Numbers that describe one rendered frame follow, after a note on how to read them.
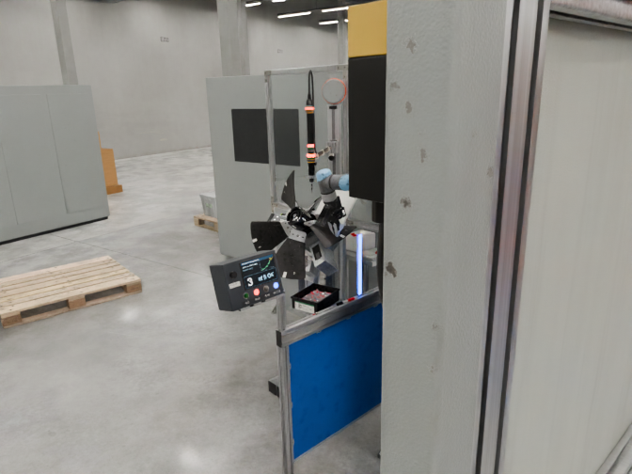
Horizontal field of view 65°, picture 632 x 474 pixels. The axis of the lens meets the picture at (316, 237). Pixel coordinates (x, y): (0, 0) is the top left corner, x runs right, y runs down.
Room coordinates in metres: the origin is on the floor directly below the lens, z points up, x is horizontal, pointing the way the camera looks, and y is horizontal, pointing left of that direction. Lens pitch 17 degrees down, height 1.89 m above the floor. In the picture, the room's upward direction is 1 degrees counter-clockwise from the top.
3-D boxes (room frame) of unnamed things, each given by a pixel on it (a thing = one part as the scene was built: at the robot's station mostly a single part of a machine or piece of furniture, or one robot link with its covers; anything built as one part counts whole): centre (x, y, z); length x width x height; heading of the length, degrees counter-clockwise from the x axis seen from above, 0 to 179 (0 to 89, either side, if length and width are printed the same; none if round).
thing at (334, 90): (3.35, -0.14, 1.88); 0.16 x 0.07 x 0.16; 77
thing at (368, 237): (3.18, -0.28, 0.92); 0.17 x 0.16 x 0.11; 132
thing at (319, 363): (2.31, -0.15, 0.45); 0.82 x 0.02 x 0.66; 132
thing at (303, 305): (2.39, 0.01, 0.85); 0.22 x 0.17 x 0.07; 147
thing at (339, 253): (2.97, -0.14, 0.58); 0.09 x 0.05 x 1.15; 42
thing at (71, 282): (4.60, 2.53, 0.07); 1.20 x 1.00 x 0.15; 129
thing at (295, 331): (2.31, -0.15, 0.82); 0.90 x 0.04 x 0.08; 132
